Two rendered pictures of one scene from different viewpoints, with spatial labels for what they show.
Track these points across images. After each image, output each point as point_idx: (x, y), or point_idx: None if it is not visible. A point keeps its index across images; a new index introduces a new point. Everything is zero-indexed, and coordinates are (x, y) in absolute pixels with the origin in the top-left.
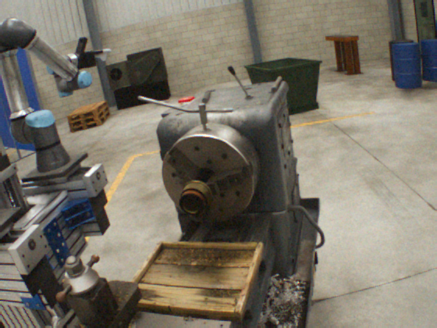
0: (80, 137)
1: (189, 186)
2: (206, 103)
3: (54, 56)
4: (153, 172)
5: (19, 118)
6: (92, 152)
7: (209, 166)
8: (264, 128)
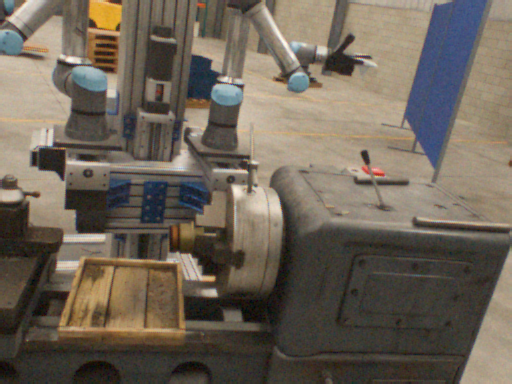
0: (507, 179)
1: (184, 223)
2: (354, 183)
3: (270, 39)
4: (504, 279)
5: (219, 82)
6: (488, 204)
7: (226, 227)
8: (301, 238)
